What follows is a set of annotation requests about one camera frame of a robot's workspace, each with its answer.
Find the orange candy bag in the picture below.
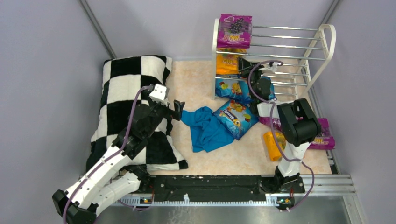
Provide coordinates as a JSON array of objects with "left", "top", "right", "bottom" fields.
[
  {"left": 263, "top": 131, "right": 287, "bottom": 161},
  {"left": 216, "top": 48, "right": 247, "bottom": 75}
]

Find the purple candy bag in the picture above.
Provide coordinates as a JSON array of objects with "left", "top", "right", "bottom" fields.
[
  {"left": 259, "top": 117, "right": 282, "bottom": 131},
  {"left": 308, "top": 118, "right": 335, "bottom": 150},
  {"left": 217, "top": 14, "right": 253, "bottom": 49}
]

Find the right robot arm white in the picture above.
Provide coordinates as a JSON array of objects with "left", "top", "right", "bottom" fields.
[{"left": 238, "top": 57, "right": 321, "bottom": 193}]

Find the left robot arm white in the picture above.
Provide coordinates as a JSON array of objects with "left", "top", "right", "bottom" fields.
[{"left": 52, "top": 100, "right": 188, "bottom": 224}]

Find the blue candy bag on shelf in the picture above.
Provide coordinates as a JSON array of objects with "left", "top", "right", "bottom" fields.
[{"left": 269, "top": 83, "right": 276, "bottom": 100}]

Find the blue candy bag far left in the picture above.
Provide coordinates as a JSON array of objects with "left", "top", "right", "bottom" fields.
[{"left": 215, "top": 79, "right": 252, "bottom": 104}]

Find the blue candy bag on floor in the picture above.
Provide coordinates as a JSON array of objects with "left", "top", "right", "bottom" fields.
[{"left": 213, "top": 99, "right": 259, "bottom": 140}]

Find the blue cloth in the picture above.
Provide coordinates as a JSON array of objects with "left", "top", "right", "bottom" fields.
[{"left": 181, "top": 106, "right": 234, "bottom": 153}]

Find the black white checkered pillow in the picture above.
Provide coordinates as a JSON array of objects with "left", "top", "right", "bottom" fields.
[{"left": 86, "top": 55, "right": 188, "bottom": 171}]

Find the white metal wire shelf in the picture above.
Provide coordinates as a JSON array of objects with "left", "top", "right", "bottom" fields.
[{"left": 212, "top": 19, "right": 337, "bottom": 101}]

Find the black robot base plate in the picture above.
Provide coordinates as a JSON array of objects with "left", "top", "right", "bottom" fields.
[{"left": 136, "top": 175, "right": 305, "bottom": 202}]

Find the aluminium frame rail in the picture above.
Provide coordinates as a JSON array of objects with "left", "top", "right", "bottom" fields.
[{"left": 66, "top": 175, "right": 356, "bottom": 224}]

